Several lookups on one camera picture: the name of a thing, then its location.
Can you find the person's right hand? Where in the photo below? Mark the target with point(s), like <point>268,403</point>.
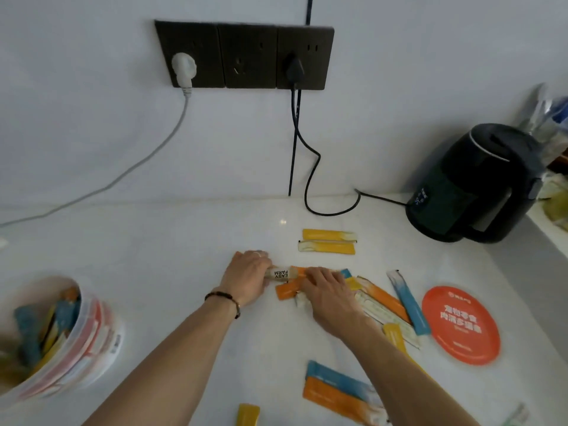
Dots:
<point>330,301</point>

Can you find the person's left hand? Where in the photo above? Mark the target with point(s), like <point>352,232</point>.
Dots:
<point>244,277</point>

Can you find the person's left fingers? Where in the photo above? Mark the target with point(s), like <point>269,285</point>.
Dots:
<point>255,259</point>

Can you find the person's right fingers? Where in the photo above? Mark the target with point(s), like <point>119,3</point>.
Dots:
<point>321,277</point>

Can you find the orange packet with white end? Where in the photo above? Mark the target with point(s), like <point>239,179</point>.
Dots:
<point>284,273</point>

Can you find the person's right forearm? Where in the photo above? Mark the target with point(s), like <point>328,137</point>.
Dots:
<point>399,377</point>

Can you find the person's left forearm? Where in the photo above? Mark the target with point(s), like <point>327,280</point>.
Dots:
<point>177,363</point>

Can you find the blue stick packet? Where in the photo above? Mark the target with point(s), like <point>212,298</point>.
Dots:
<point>339,379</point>
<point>410,303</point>
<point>346,273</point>

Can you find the yellow stick packet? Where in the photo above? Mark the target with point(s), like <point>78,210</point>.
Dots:
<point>396,339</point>
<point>353,283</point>
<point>247,416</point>
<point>328,235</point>
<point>328,247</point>

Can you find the orange stick packet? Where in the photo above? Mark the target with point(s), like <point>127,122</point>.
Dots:
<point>386,299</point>
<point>288,290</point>
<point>341,401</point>

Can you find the white stick packet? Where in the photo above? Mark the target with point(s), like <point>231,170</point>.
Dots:
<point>386,319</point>

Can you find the round orange lid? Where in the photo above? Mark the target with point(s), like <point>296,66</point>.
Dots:
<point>461,326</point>

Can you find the clear plastic tub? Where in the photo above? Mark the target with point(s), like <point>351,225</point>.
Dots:
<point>95,337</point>

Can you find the black electric kettle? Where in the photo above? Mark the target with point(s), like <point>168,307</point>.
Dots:
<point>475,186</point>

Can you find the black power plug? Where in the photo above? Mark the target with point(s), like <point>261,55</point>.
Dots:
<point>294,68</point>

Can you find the white power plug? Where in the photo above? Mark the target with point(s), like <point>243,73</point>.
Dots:
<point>183,68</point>

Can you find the pile of assorted packets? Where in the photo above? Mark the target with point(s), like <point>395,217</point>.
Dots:
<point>42,328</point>

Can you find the green yellow bag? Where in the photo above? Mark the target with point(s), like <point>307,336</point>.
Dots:
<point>557,199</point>

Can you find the clear plastic bags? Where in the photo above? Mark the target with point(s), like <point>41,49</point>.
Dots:
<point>548,119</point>

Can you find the black wall socket plate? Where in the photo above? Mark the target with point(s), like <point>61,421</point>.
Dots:
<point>195,39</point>
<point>317,57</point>
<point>248,55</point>

